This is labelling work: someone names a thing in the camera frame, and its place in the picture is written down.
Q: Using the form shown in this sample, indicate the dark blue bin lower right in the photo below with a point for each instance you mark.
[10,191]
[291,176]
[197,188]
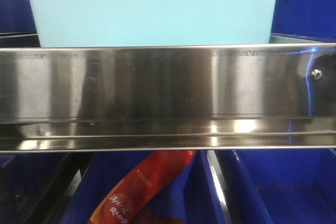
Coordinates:
[281,186]

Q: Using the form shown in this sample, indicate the dark blue bin upper left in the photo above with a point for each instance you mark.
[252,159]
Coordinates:
[17,17]

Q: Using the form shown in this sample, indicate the stainless steel shelf rail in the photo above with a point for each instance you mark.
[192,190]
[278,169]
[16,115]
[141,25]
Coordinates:
[167,98]

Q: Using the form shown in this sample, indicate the dark blue bin lower left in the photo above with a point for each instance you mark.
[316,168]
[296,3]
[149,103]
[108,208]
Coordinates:
[31,184]

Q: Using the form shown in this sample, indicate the red snack package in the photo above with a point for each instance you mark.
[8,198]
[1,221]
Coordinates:
[125,200]

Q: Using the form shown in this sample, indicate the light blue plastic bin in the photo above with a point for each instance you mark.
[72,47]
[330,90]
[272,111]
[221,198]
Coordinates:
[96,23]

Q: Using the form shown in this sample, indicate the dark blue bin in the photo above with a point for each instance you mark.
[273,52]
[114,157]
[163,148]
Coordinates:
[190,198]
[17,17]
[31,184]
[281,186]
[311,18]

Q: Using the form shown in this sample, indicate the silver screw on rail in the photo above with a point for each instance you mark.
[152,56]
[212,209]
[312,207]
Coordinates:
[316,74]

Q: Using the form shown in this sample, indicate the dark blue bin lower middle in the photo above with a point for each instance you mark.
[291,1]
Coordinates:
[190,198]

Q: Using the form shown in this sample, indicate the dark blue bin upper right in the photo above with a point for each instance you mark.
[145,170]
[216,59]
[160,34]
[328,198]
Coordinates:
[311,18]

